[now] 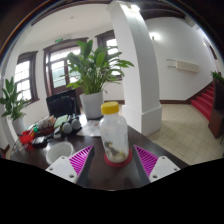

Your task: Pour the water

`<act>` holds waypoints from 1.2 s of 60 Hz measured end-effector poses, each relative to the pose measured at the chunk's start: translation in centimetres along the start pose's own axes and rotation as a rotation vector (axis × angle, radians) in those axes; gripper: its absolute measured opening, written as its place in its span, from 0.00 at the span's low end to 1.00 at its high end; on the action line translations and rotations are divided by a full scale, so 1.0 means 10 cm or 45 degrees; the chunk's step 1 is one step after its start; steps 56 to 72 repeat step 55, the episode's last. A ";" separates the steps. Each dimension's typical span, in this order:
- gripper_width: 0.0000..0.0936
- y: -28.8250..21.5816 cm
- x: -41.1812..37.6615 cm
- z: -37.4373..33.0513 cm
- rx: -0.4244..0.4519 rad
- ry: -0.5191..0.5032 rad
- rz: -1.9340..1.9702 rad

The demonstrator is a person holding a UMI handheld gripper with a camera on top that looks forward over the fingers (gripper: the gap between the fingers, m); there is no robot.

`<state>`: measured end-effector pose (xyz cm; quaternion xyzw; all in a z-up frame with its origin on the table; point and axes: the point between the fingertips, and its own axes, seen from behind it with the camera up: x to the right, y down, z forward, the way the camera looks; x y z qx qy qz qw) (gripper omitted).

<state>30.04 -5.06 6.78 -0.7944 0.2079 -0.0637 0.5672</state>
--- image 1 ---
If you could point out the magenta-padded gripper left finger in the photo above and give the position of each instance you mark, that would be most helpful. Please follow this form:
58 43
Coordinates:
63 166

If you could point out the small plant on dark stand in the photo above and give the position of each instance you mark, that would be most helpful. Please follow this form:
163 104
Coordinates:
218 110

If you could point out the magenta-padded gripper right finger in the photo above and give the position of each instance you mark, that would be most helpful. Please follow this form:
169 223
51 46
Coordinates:
161 166

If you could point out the leafy plant in white pot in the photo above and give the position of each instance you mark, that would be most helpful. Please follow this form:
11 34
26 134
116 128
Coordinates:
13 103
95 73

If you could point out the white speckled mug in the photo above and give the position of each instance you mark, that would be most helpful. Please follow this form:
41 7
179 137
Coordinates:
59 152

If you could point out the box of snacks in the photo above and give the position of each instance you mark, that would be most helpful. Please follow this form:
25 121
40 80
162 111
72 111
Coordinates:
46 123

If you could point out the clear yellow-capped drink bottle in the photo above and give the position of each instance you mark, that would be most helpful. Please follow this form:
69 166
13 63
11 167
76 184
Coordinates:
114 133

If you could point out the printed paper sheets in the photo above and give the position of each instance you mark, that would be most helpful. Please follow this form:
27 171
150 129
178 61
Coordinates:
89 128

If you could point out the green notebook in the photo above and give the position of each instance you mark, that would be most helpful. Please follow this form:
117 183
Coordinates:
61 121

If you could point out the dark-framed window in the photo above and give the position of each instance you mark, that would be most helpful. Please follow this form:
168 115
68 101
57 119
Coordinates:
25 78
111 43

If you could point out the red snack package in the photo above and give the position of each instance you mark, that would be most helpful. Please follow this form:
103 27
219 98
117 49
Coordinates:
26 137

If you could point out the small black device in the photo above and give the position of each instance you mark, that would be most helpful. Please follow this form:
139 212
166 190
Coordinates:
40 141

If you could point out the dark wooden double door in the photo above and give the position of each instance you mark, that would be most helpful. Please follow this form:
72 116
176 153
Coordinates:
58 70

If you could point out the red carpeted staircase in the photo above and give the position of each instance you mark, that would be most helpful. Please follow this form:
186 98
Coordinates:
204 101

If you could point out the white wall heater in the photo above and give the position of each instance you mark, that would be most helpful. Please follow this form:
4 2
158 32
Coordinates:
185 66

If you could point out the flat round red coaster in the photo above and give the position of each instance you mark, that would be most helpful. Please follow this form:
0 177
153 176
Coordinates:
116 163

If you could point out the green exit sign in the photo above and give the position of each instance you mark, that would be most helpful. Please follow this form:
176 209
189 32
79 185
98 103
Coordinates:
59 40

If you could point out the black chair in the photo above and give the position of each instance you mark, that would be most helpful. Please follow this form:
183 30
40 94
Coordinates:
61 105

